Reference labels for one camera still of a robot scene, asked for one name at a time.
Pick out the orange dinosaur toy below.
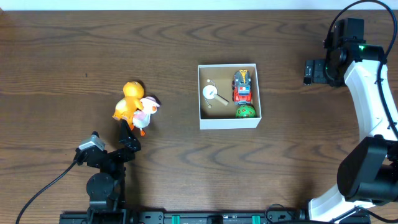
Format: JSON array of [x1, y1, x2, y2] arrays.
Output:
[[112, 82, 144, 122]]

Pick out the wooden rattle drum toy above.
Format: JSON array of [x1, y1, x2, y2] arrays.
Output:
[[202, 79, 229, 109]]

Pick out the red grey toy truck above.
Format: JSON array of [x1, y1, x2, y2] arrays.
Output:
[[232, 69, 252, 105]]

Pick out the green patterned ball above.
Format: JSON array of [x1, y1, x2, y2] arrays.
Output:
[[235, 105, 256, 118]]

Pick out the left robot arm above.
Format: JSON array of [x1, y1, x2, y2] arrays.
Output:
[[74, 120, 141, 223]]

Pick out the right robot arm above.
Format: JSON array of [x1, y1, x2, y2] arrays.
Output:
[[303, 18, 397, 223]]

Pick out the white pink duck toy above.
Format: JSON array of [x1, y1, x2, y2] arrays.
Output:
[[132, 96, 160, 136]]

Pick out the white cardboard box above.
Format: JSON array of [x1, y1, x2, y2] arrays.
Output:
[[198, 63, 262, 129]]

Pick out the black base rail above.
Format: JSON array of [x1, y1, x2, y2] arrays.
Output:
[[58, 205, 374, 224]]

